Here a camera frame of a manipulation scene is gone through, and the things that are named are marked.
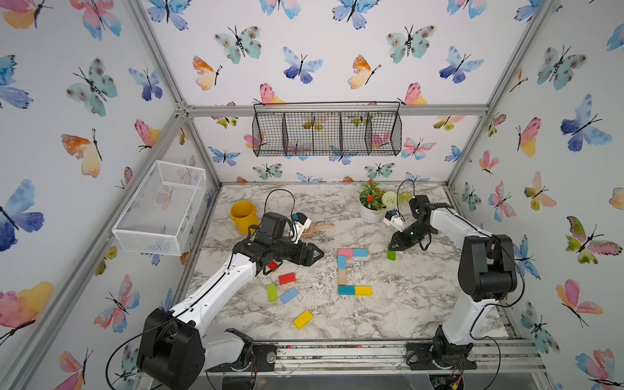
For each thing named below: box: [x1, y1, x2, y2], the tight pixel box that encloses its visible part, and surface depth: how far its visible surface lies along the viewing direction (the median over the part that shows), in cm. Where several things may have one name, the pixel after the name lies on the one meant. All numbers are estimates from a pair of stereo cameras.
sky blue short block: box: [354, 248, 369, 257], surface depth 98 cm
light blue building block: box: [337, 255, 347, 270], surface depth 96 cm
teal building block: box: [338, 285, 356, 295], surface depth 90 cm
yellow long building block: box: [293, 310, 314, 330], surface depth 82 cm
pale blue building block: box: [279, 287, 299, 305], surface depth 88 cm
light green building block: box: [266, 283, 279, 303], surface depth 88 cm
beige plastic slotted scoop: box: [301, 224, 336, 239], surface depth 103 cm
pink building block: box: [338, 248, 354, 257], surface depth 98 cm
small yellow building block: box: [354, 286, 373, 297], surface depth 88 cm
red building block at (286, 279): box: [278, 272, 296, 286], surface depth 92 cm
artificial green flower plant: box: [357, 179, 414, 211], surface depth 98 cm
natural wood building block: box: [338, 268, 347, 286], surface depth 93 cm
